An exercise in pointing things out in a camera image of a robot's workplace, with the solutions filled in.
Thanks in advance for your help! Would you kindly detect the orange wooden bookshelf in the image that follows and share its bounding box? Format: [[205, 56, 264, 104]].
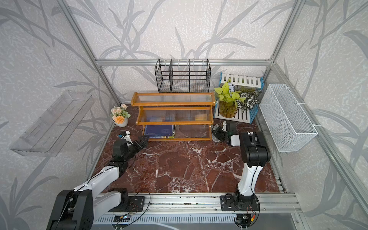
[[131, 92, 216, 141]]

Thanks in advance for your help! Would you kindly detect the grey fluffy cloth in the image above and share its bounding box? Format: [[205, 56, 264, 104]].
[[211, 124, 222, 143]]

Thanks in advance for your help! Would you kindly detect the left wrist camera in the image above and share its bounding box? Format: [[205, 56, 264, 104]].
[[118, 131, 132, 144]]

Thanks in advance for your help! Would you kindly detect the white mesh wall basket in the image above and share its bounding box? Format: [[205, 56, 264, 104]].
[[260, 83, 318, 152]]

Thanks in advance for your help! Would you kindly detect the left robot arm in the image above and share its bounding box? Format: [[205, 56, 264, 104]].
[[47, 134, 149, 230]]

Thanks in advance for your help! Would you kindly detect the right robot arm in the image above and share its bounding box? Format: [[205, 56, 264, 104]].
[[211, 124, 271, 211]]

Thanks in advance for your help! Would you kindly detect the clear acrylic wall shelf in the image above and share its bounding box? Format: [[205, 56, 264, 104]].
[[10, 90, 94, 157]]

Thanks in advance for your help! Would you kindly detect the flower pot with orange flowers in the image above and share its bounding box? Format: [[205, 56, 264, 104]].
[[110, 104, 131, 127]]

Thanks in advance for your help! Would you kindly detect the variegated dark leaf plant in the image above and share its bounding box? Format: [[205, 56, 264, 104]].
[[237, 89, 261, 112]]

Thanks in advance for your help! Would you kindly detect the green potted plant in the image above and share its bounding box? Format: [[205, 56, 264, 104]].
[[214, 80, 240, 118]]

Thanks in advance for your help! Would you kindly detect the black wire rack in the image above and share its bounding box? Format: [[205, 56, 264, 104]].
[[154, 59, 211, 93]]

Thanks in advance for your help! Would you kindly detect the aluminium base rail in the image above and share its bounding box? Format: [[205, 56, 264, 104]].
[[127, 193, 302, 214]]

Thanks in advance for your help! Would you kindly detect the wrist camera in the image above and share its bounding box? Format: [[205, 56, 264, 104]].
[[222, 121, 228, 132], [118, 131, 132, 144]]

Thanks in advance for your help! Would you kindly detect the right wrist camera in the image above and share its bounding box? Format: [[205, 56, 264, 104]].
[[222, 121, 228, 132]]

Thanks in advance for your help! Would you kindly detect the white slatted crate blue frame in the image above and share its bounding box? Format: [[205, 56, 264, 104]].
[[214, 73, 264, 124]]

